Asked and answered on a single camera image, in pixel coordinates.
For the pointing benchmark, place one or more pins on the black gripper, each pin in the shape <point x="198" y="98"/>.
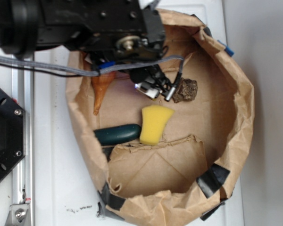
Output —
<point x="134" y="48"/>

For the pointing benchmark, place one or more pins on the orange conch shell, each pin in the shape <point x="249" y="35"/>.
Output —
<point x="100" y="84"/>

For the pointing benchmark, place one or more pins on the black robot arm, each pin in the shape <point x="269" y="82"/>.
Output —
<point x="110" y="31"/>

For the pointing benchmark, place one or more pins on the brown rock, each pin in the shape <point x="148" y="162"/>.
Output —
<point x="186" y="91"/>

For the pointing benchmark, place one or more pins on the yellow sponge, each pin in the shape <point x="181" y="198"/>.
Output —
<point x="154" y="120"/>

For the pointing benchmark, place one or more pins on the dark green oblong object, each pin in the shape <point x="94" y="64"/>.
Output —
<point x="118" y="135"/>

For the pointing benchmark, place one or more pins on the brown paper bag bin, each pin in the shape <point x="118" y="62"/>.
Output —
<point x="203" y="148"/>

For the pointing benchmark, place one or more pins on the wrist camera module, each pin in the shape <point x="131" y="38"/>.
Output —
<point x="152" y="82"/>

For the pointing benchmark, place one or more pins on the aluminium extrusion rail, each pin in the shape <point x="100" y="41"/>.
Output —
<point x="22" y="174"/>

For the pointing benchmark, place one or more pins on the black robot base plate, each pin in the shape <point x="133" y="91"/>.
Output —
<point x="11" y="134"/>

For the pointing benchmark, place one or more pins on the metal corner bracket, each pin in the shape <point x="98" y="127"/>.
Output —
<point x="19" y="215"/>

